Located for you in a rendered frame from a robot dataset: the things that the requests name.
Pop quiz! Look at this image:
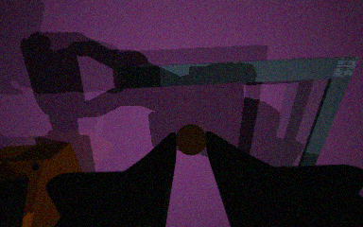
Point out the dark brown ball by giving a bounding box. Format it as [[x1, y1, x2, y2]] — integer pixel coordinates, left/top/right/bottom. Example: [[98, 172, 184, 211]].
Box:
[[176, 124, 207, 155]]

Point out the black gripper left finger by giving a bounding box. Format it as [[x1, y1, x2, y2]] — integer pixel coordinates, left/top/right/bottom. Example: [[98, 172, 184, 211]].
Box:
[[45, 132, 177, 227]]

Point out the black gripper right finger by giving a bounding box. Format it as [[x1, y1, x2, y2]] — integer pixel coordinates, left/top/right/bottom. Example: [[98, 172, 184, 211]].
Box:
[[205, 131, 363, 227]]

